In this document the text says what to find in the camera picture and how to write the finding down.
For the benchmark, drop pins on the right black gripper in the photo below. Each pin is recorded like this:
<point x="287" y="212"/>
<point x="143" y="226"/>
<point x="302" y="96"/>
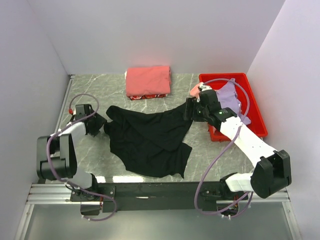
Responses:
<point x="192" y="104"/>

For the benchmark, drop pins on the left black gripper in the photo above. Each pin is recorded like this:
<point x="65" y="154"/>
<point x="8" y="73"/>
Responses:
<point x="100" y="121"/>

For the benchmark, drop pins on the black t shirt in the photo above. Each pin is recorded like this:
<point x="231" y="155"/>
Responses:
<point x="149" y="144"/>

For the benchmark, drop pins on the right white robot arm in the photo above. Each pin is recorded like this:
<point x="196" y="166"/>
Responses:
<point x="272" y="168"/>

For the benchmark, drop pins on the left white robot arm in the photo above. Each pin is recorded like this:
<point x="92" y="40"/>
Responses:
<point x="61" y="153"/>

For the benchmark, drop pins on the crumpled salmon t shirt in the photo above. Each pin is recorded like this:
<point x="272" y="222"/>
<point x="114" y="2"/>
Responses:
<point x="194" y="92"/>

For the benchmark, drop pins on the crumpled lavender t shirt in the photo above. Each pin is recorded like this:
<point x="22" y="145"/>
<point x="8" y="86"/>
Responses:
<point x="228" y="98"/>

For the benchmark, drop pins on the red plastic bin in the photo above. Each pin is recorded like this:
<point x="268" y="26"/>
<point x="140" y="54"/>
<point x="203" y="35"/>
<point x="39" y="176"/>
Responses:
<point x="257" y="124"/>

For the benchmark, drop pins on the folded pink t shirt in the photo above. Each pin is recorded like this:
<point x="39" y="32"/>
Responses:
<point x="143" y="81"/>

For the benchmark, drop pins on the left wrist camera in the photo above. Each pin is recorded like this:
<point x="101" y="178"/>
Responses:
<point x="81" y="111"/>

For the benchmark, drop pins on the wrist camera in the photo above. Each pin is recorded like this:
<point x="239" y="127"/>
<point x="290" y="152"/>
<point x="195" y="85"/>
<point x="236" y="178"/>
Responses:
<point x="81" y="111"/>
<point x="203" y="87"/>

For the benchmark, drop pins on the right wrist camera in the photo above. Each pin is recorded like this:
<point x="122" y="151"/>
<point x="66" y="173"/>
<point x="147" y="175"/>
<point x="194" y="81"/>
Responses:
<point x="203" y="87"/>

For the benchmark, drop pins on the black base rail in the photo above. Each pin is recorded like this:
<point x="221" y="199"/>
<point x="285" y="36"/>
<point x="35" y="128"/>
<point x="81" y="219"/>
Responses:
<point x="154" y="196"/>

